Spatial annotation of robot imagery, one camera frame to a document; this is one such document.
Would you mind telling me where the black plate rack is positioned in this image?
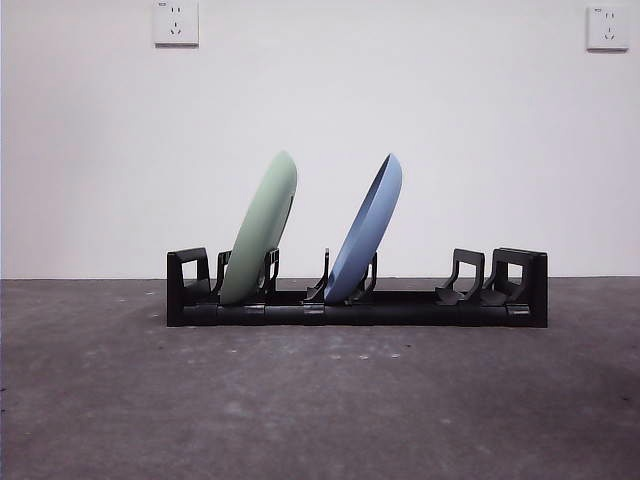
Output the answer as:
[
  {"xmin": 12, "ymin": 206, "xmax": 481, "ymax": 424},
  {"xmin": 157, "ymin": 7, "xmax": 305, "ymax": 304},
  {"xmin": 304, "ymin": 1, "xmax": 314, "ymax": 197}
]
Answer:
[{"xmin": 166, "ymin": 246, "xmax": 550, "ymax": 329}]

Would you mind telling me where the green round plate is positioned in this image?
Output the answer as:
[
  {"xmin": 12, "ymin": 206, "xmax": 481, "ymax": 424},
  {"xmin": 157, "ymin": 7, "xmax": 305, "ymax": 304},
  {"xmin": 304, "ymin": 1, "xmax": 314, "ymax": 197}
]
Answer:
[{"xmin": 219, "ymin": 149, "xmax": 299, "ymax": 305}]

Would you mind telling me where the blue round plate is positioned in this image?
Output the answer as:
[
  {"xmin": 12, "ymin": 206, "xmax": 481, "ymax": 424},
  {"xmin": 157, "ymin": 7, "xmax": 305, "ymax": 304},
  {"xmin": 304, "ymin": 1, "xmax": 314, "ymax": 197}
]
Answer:
[{"xmin": 323, "ymin": 153, "xmax": 405, "ymax": 305}]

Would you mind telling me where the white wall socket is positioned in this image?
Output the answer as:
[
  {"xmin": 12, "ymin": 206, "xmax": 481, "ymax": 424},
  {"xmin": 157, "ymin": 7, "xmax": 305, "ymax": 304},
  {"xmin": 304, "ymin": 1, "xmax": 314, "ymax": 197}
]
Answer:
[
  {"xmin": 153, "ymin": 0, "xmax": 200, "ymax": 49},
  {"xmin": 586, "ymin": 4, "xmax": 630, "ymax": 52}
]

